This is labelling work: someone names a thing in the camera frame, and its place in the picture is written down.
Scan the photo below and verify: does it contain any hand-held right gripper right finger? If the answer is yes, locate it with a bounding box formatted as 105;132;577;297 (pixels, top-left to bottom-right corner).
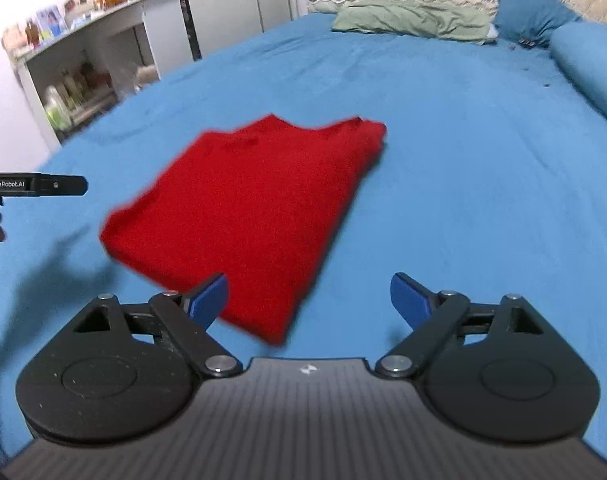
375;272;545;380

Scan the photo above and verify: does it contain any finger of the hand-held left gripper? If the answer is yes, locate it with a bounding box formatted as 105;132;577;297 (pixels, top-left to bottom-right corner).
38;175;89;196

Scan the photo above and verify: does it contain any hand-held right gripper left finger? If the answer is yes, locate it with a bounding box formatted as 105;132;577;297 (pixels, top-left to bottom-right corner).
72;273;244;380

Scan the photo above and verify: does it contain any red knit sweater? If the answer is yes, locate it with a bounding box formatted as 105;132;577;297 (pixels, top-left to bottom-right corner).
100;114;388;347

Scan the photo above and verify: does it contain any green bottle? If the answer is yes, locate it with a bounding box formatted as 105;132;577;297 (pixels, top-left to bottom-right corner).
44;86;73;131

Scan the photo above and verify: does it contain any white plastic bag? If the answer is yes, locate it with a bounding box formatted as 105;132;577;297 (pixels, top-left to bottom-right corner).
133;62;160;94

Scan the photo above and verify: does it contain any bed with blue sheet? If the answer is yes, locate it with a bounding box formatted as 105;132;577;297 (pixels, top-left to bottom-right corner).
0;12;607;461

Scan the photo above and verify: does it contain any blue picture box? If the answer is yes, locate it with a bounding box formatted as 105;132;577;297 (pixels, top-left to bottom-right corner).
35;5;67;39

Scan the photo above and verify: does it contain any white shelf desk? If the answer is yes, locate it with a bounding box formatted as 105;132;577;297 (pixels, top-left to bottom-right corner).
12;0;195;153

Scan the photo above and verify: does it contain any grey and white wardrobe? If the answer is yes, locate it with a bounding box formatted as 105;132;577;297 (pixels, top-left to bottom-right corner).
167;0;305;61

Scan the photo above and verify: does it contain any green pillow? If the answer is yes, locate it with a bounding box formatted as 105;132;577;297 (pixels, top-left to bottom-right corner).
332;0;495;44

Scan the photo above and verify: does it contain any blue duvet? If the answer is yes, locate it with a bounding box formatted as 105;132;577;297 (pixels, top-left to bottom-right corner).
548;21;607;142

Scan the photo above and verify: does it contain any blue pillow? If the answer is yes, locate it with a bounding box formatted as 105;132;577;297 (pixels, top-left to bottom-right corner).
492;0;582;49

